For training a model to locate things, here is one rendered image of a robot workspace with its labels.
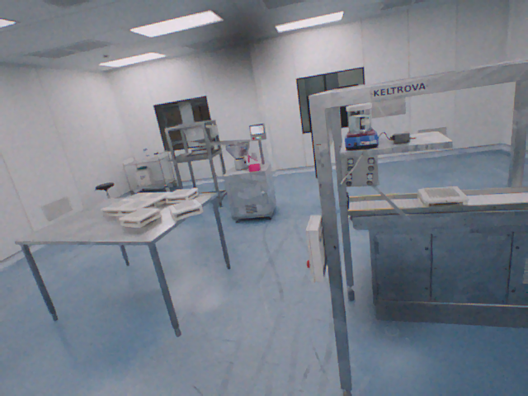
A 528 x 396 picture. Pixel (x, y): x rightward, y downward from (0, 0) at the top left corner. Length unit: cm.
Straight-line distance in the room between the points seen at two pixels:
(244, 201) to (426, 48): 473
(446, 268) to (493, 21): 599
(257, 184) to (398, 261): 260
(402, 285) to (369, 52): 542
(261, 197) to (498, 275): 299
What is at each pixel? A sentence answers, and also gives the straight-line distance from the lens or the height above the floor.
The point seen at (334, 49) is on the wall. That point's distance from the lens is 708.
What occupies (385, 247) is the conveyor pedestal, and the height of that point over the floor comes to 62.
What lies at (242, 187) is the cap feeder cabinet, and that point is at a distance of 453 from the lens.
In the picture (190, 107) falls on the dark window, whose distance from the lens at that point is 759.
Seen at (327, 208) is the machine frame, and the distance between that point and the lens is 142.
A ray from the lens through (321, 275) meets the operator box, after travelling 145.
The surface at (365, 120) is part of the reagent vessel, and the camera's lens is 206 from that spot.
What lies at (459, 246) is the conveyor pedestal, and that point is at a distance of 239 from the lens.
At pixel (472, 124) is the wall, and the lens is 773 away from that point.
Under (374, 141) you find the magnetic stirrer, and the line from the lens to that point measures 204.
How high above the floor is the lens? 171
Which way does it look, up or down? 17 degrees down
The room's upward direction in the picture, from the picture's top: 10 degrees counter-clockwise
